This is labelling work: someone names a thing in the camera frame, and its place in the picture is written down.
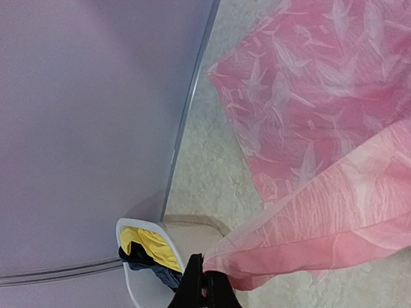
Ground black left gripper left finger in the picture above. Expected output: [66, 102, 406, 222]
[168, 254, 205, 308]

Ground dark blue garment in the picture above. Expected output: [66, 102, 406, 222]
[118, 242, 182, 293]

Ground yellow garment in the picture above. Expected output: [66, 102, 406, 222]
[119, 227, 182, 273]

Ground white plastic laundry basket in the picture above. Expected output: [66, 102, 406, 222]
[115, 218, 238, 308]

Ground pink patterned shorts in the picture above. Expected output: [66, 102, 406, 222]
[203, 1, 410, 291]

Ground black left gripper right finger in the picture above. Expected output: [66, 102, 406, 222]
[200, 271, 242, 308]

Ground left aluminium frame post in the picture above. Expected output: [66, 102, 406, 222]
[159, 0, 220, 221]

